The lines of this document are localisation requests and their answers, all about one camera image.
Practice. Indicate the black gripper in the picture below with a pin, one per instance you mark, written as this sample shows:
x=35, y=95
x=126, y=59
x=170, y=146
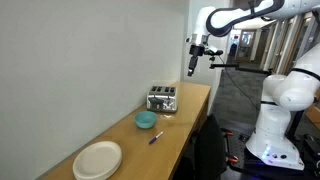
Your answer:
x=195, y=52

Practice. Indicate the purple sharpie marker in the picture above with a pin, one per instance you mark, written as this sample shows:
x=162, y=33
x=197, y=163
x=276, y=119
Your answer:
x=155, y=138

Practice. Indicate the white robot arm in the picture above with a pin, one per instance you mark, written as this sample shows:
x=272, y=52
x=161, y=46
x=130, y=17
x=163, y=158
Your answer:
x=281, y=94

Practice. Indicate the teal bowl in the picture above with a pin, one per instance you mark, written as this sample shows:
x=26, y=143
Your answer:
x=146, y=119

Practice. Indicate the silver four-slot toaster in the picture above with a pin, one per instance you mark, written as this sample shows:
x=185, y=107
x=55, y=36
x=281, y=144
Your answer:
x=162, y=99

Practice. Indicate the black office chair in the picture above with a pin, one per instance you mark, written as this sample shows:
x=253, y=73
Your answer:
x=209, y=151

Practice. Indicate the stack of white plates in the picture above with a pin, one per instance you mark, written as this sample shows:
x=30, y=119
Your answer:
x=98, y=161

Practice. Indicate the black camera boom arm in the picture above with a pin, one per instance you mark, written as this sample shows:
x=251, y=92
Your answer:
x=237, y=67

